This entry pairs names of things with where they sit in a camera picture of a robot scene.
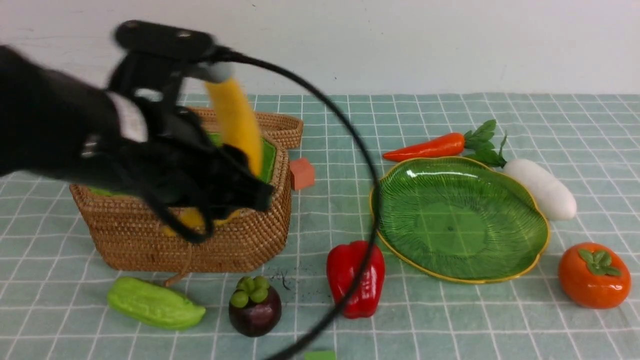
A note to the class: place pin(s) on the orange toy persimmon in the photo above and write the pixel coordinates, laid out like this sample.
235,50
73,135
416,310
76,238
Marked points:
593,276

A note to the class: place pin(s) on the woven basket lid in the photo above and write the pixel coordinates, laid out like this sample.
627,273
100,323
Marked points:
284,129

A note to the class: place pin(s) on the orange foam cube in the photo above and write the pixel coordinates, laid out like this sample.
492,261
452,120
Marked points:
302,174

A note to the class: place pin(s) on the red toy bell pepper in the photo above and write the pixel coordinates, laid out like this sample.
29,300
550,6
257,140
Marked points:
343,264

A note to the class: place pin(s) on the yellow toy banana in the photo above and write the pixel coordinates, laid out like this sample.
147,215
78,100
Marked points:
237,122

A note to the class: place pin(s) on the woven wicker basket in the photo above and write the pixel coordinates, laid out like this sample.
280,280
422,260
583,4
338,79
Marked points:
129,237

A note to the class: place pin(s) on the green foam cube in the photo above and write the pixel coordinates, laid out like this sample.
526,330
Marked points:
320,355

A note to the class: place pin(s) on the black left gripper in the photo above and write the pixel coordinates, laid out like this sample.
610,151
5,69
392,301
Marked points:
166,158

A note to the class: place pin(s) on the green leaf glass plate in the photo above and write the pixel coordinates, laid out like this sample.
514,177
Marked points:
458,220

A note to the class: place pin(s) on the purple toy mangosteen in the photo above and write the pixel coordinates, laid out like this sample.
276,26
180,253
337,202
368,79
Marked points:
255,307

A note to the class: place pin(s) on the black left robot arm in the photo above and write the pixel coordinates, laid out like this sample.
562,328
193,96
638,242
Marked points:
56,126

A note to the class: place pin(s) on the green toy bitter gourd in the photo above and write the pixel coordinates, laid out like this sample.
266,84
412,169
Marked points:
153,304

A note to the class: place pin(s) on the green checkered tablecloth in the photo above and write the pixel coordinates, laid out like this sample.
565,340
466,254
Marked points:
53,283

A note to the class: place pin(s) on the orange toy carrot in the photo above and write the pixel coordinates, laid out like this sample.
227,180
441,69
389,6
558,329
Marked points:
448,145

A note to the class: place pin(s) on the white toy radish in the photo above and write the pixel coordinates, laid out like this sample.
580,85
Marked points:
553,198

